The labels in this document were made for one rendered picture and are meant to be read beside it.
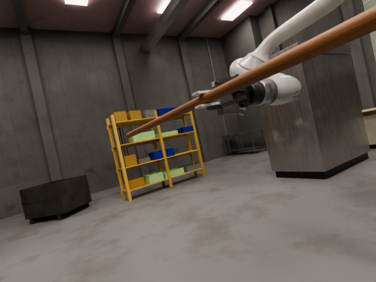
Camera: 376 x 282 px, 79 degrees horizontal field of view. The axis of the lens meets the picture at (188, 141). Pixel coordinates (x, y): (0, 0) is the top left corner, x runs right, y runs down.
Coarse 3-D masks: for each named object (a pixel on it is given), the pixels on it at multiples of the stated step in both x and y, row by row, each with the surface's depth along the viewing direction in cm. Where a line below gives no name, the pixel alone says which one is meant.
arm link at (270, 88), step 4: (264, 80) 75; (268, 80) 75; (260, 84) 74; (264, 84) 73; (268, 84) 74; (272, 84) 75; (264, 88) 73; (268, 88) 74; (272, 88) 74; (276, 88) 75; (264, 92) 73; (268, 92) 73; (272, 92) 74; (276, 92) 75; (264, 96) 74; (268, 96) 74; (272, 96) 75; (264, 100) 74; (268, 100) 75; (272, 100) 76; (256, 104) 77; (260, 104) 76; (264, 104) 77; (268, 104) 78
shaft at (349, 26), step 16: (368, 16) 30; (336, 32) 33; (352, 32) 32; (368, 32) 31; (304, 48) 38; (320, 48) 36; (272, 64) 43; (288, 64) 41; (240, 80) 51; (256, 80) 48; (208, 96) 62; (176, 112) 78; (144, 128) 107
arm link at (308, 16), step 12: (324, 0) 72; (336, 0) 71; (300, 12) 77; (312, 12) 75; (324, 12) 74; (288, 24) 80; (300, 24) 78; (276, 36) 83; (288, 36) 82; (264, 48) 86; (240, 60) 90; (252, 60) 86; (264, 60) 85; (240, 72) 89
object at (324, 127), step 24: (288, 48) 378; (336, 48) 422; (288, 72) 389; (312, 72) 380; (336, 72) 418; (312, 96) 372; (336, 96) 409; (264, 120) 451; (288, 120) 406; (312, 120) 369; (336, 120) 401; (360, 120) 444; (288, 144) 415; (312, 144) 377; (336, 144) 392; (360, 144) 434; (288, 168) 424; (312, 168) 384; (336, 168) 392
